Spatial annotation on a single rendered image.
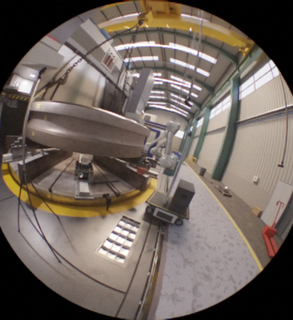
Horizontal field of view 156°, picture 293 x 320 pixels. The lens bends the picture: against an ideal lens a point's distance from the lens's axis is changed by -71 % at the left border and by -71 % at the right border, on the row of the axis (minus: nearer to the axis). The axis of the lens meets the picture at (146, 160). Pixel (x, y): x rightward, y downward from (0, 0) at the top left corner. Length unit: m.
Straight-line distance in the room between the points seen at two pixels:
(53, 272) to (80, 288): 0.34
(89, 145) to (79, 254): 1.84
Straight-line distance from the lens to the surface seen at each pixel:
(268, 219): 5.92
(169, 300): 1.63
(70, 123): 2.37
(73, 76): 4.83
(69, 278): 1.52
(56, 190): 2.04
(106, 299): 1.47
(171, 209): 2.18
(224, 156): 10.78
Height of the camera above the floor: 1.47
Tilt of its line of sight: 11 degrees down
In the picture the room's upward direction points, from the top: 17 degrees clockwise
